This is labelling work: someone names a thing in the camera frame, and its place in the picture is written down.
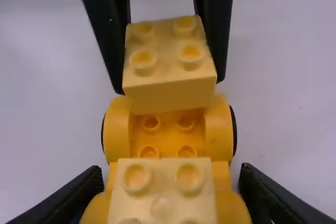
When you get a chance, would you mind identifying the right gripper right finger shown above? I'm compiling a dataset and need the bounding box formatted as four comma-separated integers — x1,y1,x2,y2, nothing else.
238,162,336,224

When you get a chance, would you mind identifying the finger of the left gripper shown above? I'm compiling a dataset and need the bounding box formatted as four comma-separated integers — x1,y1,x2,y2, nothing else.
188,0,238,84
67,0,132,96

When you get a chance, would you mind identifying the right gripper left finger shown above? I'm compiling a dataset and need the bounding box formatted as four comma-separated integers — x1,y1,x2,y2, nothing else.
0,165,103,224

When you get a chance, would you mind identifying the yellow toy brick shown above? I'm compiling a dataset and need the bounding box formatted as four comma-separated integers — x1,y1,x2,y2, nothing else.
122,15,219,114

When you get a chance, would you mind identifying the yellow toy car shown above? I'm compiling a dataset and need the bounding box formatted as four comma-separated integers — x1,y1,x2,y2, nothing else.
81,94,253,224

